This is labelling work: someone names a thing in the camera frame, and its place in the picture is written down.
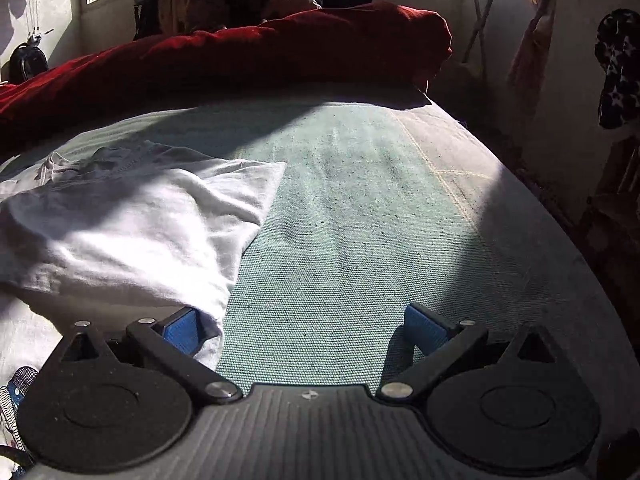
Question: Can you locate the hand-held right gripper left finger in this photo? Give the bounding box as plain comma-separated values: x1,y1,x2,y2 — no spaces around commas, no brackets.
59,306,242,404

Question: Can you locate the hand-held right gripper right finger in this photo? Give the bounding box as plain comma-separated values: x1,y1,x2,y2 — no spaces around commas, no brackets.
376,304,558,403

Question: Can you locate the white printed t-shirt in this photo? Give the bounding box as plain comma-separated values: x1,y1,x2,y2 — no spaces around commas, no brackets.
0,140,288,471

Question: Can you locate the chair draped with clothes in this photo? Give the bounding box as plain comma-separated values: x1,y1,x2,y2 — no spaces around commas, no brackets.
132,0,187,41

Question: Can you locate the red quilt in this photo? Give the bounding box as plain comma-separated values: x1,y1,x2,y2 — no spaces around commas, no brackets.
0,0,453,156

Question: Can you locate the black bag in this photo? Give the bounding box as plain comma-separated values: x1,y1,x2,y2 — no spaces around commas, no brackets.
9,42,48,83

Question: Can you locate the pink curtain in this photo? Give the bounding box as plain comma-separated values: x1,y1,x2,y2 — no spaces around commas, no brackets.
507,0,557,106

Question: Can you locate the metal folding rack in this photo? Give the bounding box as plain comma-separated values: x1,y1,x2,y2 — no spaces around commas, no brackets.
462,0,506,81

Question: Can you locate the dark star print cloth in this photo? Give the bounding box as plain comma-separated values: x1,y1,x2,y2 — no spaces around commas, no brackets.
595,9,640,130

